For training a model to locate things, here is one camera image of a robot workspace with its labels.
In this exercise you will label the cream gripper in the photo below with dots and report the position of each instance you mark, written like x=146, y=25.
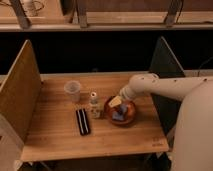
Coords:
x=125, y=94

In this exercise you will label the small white bottle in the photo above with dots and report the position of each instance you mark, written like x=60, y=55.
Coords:
x=94, y=104

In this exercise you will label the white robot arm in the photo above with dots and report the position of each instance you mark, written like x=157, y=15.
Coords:
x=174, y=88

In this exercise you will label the blue object in bowl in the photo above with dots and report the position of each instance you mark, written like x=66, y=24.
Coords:
x=119, y=112

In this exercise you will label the brown wooden bowl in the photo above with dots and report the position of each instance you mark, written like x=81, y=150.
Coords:
x=129, y=116

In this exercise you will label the right dark side panel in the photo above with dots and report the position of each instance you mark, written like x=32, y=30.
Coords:
x=167, y=67

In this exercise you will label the black striped rectangular case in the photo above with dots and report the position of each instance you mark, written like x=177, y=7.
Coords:
x=83, y=122

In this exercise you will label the clear plastic cup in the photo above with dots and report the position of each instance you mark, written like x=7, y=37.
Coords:
x=72, y=89

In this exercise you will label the left wooden side panel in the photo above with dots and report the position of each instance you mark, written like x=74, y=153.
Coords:
x=18, y=94

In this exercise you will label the white cup on shelf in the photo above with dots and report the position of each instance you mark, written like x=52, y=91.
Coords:
x=30, y=8

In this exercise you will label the wooden shelf rail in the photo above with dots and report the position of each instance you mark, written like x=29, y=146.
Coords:
x=107, y=15

